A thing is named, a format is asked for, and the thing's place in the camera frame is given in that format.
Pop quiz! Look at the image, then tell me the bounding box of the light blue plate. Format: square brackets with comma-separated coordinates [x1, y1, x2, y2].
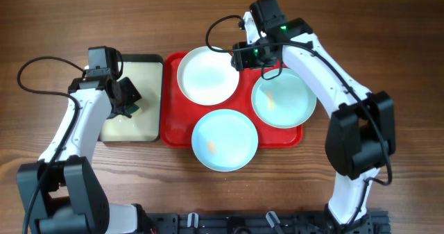
[191, 109, 259, 172]

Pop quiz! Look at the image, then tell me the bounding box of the mint green plate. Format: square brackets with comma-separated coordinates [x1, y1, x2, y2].
[251, 68, 317, 128]

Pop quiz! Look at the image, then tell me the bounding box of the green yellow sponge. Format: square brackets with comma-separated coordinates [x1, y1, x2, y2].
[125, 104, 142, 118]

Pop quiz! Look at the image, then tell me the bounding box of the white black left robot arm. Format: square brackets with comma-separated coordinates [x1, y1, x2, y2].
[17, 76, 148, 233]

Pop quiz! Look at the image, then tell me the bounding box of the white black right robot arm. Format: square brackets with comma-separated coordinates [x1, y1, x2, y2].
[232, 14, 395, 230]

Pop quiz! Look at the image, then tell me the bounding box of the white plate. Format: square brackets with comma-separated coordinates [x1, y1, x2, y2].
[177, 47, 240, 106]

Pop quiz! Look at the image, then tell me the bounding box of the black metal water tray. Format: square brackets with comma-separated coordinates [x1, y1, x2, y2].
[99, 54, 164, 142]

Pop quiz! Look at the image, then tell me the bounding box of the red plastic tray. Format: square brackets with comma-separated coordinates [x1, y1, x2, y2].
[160, 51, 303, 149]

